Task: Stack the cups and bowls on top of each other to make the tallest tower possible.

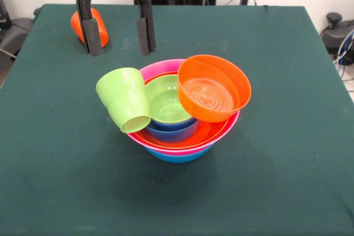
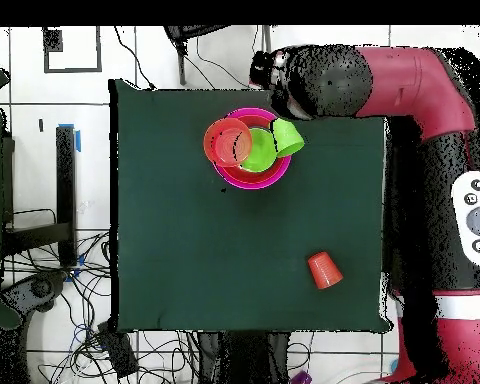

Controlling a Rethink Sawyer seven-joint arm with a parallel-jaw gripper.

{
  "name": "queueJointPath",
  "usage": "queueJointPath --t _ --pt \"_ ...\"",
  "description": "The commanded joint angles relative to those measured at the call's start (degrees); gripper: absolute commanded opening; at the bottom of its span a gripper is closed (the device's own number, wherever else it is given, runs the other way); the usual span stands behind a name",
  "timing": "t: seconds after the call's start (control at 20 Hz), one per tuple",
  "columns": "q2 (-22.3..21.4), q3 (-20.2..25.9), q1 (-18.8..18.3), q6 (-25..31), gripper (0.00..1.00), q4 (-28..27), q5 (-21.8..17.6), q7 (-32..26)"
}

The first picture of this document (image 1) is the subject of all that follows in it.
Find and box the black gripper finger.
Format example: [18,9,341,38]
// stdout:
[74,0,105,57]
[132,0,157,55]

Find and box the orange cup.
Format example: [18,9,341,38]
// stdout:
[70,7,110,49]

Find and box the green cup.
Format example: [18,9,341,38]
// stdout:
[95,67,152,134]

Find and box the small green bowl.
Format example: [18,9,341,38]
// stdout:
[144,74,196,125]

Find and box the small orange bowl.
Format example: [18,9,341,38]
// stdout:
[177,54,252,124]

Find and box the small light blue bowl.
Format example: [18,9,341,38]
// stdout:
[145,119,200,143]

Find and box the large pink bowl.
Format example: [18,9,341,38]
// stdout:
[126,59,241,157]

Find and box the grey wheeled base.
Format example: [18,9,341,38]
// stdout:
[320,12,354,56]
[0,17,35,54]

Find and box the black equipment box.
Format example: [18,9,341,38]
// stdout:
[0,0,12,31]

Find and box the large orange bowl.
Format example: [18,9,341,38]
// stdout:
[134,71,230,150]

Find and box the dark green tablecloth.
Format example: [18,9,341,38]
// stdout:
[0,3,354,236]

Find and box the large blue bowl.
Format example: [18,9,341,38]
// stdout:
[145,146,214,164]

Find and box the tangled cable bundle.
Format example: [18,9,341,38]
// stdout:
[332,32,354,82]

